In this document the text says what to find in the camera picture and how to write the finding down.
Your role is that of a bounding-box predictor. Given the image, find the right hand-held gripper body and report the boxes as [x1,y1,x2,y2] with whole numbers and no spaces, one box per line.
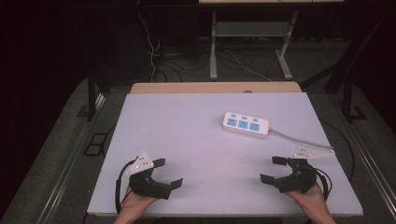
[274,146,336,194]

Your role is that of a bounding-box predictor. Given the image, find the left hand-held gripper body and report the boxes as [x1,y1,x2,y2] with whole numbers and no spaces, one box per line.
[124,151,173,201]

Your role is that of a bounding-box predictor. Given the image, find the person's left hand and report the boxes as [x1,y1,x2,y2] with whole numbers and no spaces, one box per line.
[119,184,161,219]

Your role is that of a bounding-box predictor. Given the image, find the person's right hand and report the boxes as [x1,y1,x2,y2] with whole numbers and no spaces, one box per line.
[285,182,329,217]

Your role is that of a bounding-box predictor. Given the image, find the white table mat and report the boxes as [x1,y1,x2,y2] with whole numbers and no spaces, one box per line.
[87,92,364,217]

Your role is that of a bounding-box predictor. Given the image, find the white power strip blue sockets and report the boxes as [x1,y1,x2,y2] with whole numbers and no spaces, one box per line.
[221,111,270,140]

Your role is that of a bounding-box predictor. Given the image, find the black stand leg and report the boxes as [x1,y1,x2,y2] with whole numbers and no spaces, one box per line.
[342,74,369,123]
[85,68,98,122]

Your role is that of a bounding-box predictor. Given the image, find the grey metal stand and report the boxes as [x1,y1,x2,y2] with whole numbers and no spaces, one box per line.
[209,10,299,81]

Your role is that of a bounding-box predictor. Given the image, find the grey power strip cable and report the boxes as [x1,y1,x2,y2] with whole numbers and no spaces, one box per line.
[267,127,336,151]

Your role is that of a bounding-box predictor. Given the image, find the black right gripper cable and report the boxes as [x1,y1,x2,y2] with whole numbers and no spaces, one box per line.
[313,167,333,202]

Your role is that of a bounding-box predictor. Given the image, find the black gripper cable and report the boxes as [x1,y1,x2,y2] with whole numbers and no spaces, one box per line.
[114,158,138,216]
[313,167,333,202]

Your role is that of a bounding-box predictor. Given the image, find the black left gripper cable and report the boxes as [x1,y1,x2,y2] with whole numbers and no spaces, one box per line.
[114,158,138,216]

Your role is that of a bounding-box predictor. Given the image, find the black floor cable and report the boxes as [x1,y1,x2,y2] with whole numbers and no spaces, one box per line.
[319,119,357,183]

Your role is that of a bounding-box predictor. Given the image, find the aluminium floor rail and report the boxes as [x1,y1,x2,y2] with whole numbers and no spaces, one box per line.
[330,92,396,216]
[36,92,106,224]

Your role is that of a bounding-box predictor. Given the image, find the long white floor cable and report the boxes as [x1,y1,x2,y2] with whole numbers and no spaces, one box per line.
[223,49,273,83]

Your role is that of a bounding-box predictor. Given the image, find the thin white floor cable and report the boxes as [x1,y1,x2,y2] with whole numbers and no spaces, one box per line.
[136,11,162,84]

